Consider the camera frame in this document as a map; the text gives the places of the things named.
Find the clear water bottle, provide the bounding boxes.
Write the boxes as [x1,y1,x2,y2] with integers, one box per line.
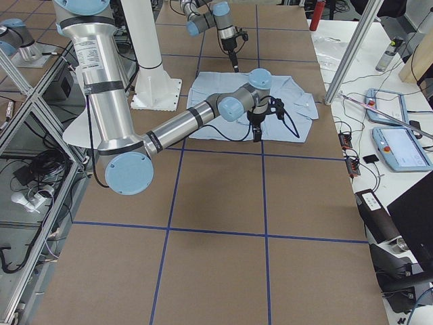
[375,36,404,72]

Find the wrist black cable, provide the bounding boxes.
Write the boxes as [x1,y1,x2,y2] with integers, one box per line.
[202,97,301,142]

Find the black box white label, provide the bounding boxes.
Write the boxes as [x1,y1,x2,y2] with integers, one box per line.
[355,189,401,243]

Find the red cylindrical bottle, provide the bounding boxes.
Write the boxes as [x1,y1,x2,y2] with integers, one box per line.
[309,0,326,31]

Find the black monitor with stand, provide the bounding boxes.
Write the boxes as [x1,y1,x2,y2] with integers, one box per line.
[369,173,432,313]

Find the idle robot arm base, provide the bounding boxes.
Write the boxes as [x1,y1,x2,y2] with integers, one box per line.
[1,18,49,68]

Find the aluminium frame post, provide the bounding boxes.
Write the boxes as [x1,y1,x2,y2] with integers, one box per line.
[324,0,384,106]

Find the white pedestal column with base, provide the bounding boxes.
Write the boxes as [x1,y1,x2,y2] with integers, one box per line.
[121,0,182,111]

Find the light blue button-up shirt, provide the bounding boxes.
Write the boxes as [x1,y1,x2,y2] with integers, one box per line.
[187,72,319,143]

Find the orange circuit board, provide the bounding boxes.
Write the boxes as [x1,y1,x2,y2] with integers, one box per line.
[344,156,361,179]
[338,132,352,150]

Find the far blue teach pendant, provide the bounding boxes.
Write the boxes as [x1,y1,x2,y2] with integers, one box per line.
[364,88,433,127]

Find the near blue teach pendant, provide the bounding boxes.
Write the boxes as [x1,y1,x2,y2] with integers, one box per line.
[371,127,432,172]

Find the blue teach pendant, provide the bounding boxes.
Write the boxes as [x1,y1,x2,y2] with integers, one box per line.
[364,88,433,127]
[371,127,432,172]

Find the small black square pad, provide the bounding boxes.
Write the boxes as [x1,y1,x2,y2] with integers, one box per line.
[363,154,380,164]

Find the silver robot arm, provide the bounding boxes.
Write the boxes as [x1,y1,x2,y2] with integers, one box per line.
[53,1,285,195]
[179,0,249,72]

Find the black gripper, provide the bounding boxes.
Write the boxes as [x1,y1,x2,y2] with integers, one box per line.
[247,96,283,142]
[220,27,248,72]

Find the long metal reaching stick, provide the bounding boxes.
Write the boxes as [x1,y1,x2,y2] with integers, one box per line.
[338,93,433,139]

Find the clear plastic bag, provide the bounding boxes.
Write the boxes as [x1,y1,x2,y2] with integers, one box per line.
[312,35,348,71]

